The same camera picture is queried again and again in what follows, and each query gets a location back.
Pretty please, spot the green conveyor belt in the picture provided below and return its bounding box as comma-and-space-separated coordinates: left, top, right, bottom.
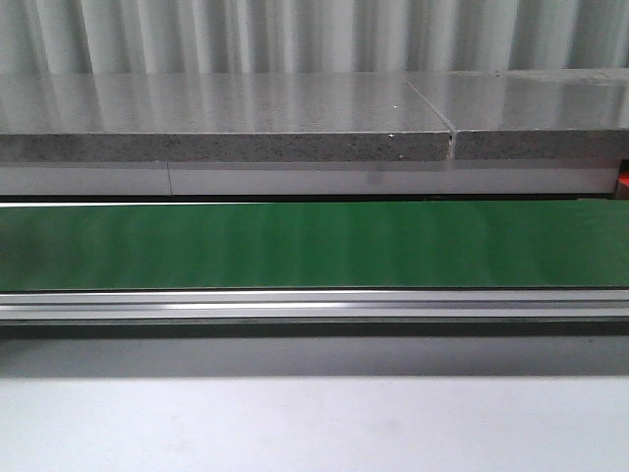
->
1, 200, 628, 292

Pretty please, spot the white panel under slabs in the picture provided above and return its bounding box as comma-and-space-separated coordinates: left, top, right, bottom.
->
1, 158, 620, 197

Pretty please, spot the grey stone slab left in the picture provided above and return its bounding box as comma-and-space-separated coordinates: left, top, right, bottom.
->
1, 73, 450, 163

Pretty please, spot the grey stone slab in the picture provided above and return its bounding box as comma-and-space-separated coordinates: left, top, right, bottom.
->
405, 69, 628, 161
1, 73, 450, 163

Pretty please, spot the grey stone slab right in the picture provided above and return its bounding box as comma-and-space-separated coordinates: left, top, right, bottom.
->
405, 69, 628, 161

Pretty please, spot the red object behind conveyor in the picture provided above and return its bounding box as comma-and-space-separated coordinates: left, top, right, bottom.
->
613, 159, 629, 200

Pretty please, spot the white curtain backdrop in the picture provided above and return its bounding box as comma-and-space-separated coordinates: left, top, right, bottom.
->
1, 1, 628, 74

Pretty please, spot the aluminium conveyor side rail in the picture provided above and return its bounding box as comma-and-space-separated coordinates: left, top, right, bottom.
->
1, 288, 628, 325

